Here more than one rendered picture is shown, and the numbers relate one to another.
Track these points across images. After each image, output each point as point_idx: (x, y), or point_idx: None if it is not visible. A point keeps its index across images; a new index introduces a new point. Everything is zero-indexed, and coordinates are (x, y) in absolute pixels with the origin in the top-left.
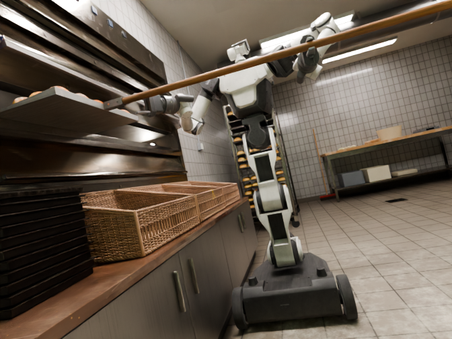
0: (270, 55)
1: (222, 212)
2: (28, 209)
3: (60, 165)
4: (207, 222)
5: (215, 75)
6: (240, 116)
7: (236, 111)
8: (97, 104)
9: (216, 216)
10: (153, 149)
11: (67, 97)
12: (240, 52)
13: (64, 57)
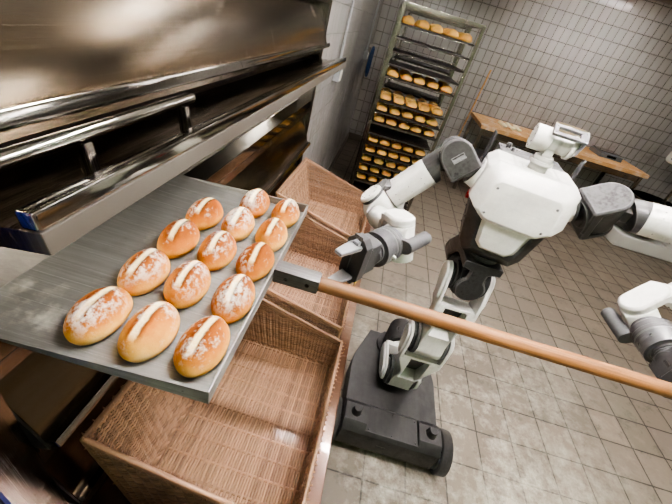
0: (637, 385)
1: (354, 303)
2: None
3: None
4: (342, 365)
5: (522, 353)
6: (468, 249)
7: (468, 244)
8: (264, 291)
9: (350, 335)
10: (279, 132)
11: (225, 369)
12: (557, 151)
13: None
